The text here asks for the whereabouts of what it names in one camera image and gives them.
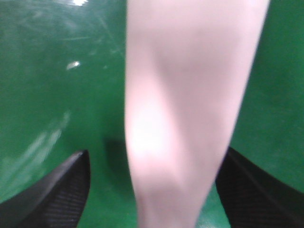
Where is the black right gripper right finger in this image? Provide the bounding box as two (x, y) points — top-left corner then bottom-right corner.
(215, 148), (304, 228)

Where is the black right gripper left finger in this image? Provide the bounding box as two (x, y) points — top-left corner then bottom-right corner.
(0, 150), (91, 228)

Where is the pink hand brush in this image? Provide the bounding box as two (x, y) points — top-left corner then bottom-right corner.
(125, 0), (269, 228)

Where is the green conveyor belt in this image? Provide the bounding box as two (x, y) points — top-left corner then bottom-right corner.
(0, 0), (304, 228)

